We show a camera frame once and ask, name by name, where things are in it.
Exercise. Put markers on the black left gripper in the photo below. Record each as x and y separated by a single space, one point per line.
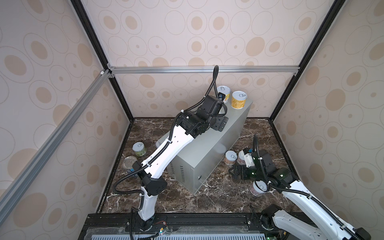
220 123

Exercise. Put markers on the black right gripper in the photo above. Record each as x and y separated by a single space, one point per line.
242 168

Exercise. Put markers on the yellow orange label can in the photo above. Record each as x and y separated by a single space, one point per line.
238 99

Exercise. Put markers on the yellow fruit label can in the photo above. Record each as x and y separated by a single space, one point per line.
225 90

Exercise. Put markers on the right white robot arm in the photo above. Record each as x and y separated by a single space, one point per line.
267 178

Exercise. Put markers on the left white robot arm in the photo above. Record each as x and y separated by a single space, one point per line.
208 113

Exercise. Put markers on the pink label can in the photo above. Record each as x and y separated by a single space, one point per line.
241 158

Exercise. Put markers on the orange white label can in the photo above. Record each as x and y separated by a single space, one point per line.
230 158

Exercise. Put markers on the purple white label can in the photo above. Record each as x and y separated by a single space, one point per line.
258 188

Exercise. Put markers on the grey metal cabinet box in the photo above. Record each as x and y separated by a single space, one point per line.
194 163

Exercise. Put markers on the green label can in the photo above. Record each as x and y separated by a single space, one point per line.
139 149

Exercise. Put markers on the blue label dark can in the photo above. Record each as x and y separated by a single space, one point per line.
128 163

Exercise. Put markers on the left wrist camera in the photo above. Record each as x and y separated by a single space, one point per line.
221 96

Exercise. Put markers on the silver horizontal back rail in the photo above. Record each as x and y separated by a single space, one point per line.
204 70

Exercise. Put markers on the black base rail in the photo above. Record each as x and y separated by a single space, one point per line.
202 226

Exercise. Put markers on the black corner frame post right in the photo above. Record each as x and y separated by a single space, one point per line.
313 47

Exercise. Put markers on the black corner frame post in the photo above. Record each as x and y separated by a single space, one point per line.
313 47
96 44

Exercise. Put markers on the black corner frame post left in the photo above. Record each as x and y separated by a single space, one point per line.
96 44

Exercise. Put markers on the silver left side rail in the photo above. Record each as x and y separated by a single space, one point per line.
26 177

